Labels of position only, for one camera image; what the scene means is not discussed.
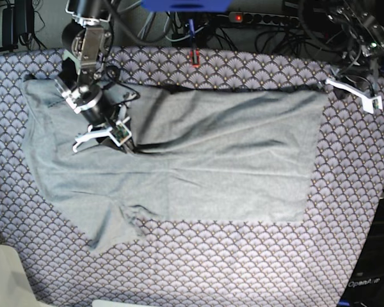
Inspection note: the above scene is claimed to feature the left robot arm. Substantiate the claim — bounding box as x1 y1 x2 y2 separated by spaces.
297 1 384 96

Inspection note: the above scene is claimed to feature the black power strip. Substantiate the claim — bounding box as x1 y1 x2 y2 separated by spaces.
227 12 300 28

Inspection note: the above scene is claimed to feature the light grey T-shirt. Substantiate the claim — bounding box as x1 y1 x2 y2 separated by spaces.
21 80 329 253

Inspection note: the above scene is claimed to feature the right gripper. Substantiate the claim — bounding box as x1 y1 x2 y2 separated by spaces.
78 89 138 154

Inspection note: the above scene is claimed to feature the red table clamp centre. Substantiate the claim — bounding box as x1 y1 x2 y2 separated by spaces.
190 49 200 68

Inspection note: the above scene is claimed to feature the fan-patterned purple table cloth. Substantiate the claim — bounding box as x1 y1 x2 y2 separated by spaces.
0 50 384 306

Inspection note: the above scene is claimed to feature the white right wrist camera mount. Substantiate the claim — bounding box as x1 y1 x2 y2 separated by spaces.
72 121 132 153

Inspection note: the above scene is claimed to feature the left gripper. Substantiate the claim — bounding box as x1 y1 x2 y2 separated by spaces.
331 65 376 99

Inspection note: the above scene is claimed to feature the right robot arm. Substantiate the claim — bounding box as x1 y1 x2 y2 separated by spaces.
55 1 140 154

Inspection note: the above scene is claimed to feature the black OpenArm box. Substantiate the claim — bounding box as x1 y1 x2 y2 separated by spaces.
343 199 384 306

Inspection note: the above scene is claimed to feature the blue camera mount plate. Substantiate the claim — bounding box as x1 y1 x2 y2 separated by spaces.
141 0 231 12

